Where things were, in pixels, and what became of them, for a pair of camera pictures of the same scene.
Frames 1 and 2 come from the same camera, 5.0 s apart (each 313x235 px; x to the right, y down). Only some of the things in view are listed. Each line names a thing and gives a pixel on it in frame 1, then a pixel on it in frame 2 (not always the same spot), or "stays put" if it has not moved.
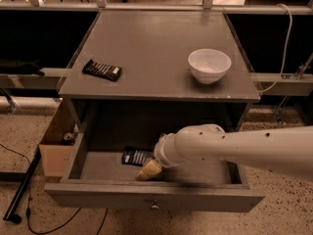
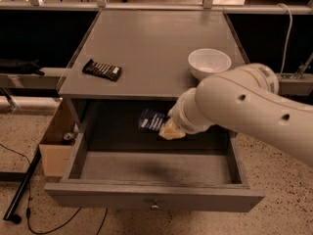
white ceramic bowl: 208,66 stays put
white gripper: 160,152 to 176,117
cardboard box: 56,153 stays put
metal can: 68,136 stays put
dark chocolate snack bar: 104,70 stays put
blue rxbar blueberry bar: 136,155 to 152,120
